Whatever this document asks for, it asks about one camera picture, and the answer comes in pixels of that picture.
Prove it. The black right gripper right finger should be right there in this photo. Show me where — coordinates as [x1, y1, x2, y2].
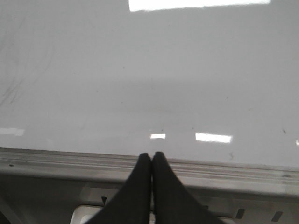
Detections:
[152, 152, 223, 224]

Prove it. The white whiteboard with aluminium frame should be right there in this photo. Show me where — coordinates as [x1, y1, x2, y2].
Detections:
[0, 0, 299, 196]

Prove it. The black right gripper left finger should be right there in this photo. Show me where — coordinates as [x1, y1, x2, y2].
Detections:
[86, 153, 151, 224]

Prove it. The white base panel with slots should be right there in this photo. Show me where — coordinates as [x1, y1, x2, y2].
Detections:
[0, 175, 299, 224]

